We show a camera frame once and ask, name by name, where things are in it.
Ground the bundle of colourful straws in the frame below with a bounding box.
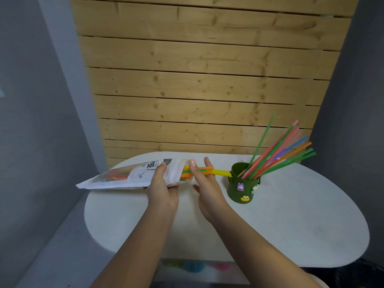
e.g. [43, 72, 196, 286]
[238, 114, 317, 180]
[99, 166, 233, 182]

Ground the person's left hand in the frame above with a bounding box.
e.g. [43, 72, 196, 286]
[144, 161, 180, 212]

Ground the person's left forearm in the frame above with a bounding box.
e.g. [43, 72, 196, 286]
[90, 206, 178, 288]

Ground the blue plastic container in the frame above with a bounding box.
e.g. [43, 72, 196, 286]
[183, 260, 206, 273]

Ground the wooden plank panel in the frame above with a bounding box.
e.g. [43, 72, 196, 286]
[68, 0, 360, 168]

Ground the person's right hand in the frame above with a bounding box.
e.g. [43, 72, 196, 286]
[189, 156, 232, 224]

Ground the person's right forearm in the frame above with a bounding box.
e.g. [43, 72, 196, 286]
[208, 205, 323, 288]

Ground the dark green cup with charms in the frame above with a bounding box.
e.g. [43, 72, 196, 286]
[226, 162, 262, 204]

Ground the white plastic straw packet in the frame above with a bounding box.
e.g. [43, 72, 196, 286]
[75, 158, 192, 190]

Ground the black trash bin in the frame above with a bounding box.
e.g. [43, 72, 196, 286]
[300, 258, 384, 288]

